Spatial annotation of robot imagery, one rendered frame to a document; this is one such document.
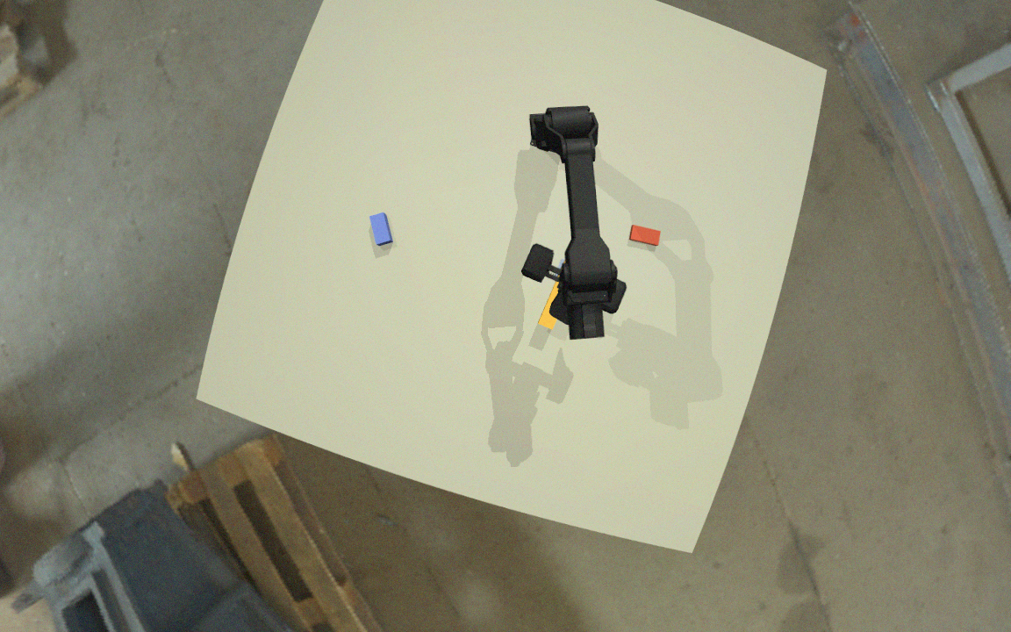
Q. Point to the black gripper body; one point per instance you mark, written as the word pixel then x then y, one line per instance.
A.
pixel 537 263

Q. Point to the yellow bar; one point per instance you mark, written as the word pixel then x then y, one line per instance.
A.
pixel 546 319

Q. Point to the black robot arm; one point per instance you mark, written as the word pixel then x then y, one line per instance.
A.
pixel 589 274

